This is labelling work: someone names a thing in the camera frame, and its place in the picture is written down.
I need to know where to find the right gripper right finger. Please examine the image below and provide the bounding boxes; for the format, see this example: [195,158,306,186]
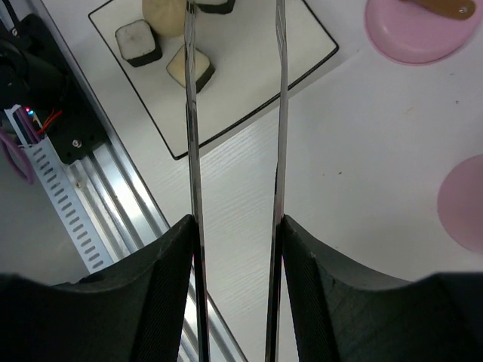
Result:
[282,216,482,361]

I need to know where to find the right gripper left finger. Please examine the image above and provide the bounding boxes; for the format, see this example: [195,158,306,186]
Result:
[1,216,194,361]

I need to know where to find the steel food tongs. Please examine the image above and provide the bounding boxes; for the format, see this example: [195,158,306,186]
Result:
[183,1,289,361]

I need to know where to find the sushi roll cream top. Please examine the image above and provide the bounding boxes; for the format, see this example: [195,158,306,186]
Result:
[166,47,215,94]

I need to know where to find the sushi roll black side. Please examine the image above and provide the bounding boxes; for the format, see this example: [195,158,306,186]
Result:
[195,0,235,15]

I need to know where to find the pink cylindrical lunch box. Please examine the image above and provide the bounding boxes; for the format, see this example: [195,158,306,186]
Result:
[437,155,482,253]

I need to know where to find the sushi roll white top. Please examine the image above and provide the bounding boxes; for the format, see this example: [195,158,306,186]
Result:
[115,20,163,68]

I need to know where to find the white square plate black rim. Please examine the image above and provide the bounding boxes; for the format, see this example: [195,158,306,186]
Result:
[89,1,338,159]

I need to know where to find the round beige bun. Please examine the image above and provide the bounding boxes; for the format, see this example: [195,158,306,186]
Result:
[142,0,186,38]

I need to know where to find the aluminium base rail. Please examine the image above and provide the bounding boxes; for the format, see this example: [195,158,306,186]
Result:
[29,1,248,361]

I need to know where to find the white slotted cable duct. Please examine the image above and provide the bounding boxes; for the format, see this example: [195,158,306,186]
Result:
[5,105,113,274]

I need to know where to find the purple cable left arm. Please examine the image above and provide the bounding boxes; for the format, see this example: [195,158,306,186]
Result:
[0,109,37,185]

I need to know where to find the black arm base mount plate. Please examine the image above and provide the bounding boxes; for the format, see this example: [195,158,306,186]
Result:
[1,14,108,164]

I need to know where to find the pink lid with brown strap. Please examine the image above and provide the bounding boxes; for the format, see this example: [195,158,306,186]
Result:
[365,1,482,65]

